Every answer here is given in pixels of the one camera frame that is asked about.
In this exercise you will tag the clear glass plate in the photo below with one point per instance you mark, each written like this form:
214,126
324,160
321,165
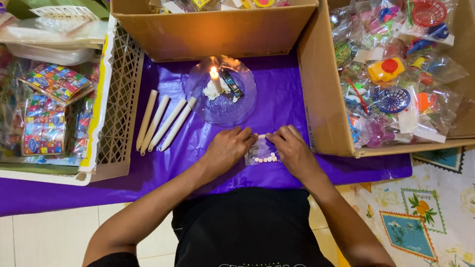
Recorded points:
222,109

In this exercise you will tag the person's black shirt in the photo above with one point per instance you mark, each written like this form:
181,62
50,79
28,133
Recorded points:
245,226

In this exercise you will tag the row of small pastel candies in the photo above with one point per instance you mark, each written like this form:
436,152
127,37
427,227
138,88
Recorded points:
266,159

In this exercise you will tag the wide brown cardboard box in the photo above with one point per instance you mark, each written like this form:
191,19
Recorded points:
215,33

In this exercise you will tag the lump of melted white wax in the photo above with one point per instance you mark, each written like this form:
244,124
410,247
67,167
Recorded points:
210,92

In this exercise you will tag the dark patterned lighter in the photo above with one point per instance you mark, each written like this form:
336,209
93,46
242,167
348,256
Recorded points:
232,84

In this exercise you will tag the small clear plastic bag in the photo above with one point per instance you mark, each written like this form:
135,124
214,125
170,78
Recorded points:
259,150

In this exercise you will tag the stack of colourful board game packets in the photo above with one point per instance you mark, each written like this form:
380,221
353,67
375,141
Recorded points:
44,122

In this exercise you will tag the heap of bagged plastic toys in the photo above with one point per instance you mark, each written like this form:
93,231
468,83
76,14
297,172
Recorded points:
393,81

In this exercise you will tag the person's left hand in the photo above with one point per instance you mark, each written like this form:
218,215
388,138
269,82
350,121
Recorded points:
224,152

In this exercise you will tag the long white candle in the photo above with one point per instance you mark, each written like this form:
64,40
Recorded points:
147,120
155,124
177,125
167,126

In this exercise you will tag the person's left fingers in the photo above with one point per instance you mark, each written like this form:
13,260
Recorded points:
246,135

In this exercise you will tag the person's right hand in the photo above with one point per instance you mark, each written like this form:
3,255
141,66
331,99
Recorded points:
293,152

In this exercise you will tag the patterned floor mat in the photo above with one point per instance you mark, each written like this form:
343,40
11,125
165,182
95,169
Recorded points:
419,218

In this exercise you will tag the burning white candle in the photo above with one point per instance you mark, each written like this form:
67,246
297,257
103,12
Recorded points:
215,79

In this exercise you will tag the person's right fingers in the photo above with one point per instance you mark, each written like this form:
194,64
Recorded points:
280,135

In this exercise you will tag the pile of clear plastic bags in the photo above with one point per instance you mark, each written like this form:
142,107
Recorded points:
55,39

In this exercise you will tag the purple plastic sheet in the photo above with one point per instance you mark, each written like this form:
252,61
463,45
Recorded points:
282,104

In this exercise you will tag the large cardboard box of toys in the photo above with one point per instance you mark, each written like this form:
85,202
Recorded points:
321,92

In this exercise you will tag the beige plastic lattice crate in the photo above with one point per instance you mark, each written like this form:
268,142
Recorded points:
120,111

